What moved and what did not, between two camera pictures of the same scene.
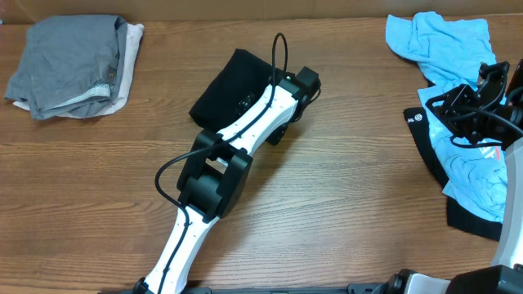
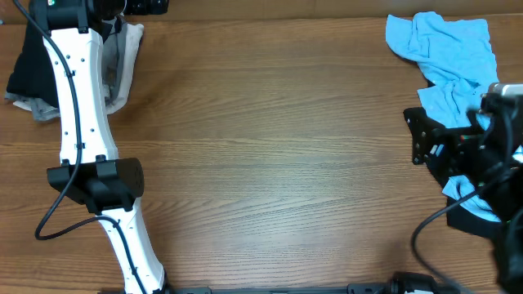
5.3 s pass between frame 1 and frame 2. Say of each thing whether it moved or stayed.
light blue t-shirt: stayed
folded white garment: stayed
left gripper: moved
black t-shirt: moved
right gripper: moved
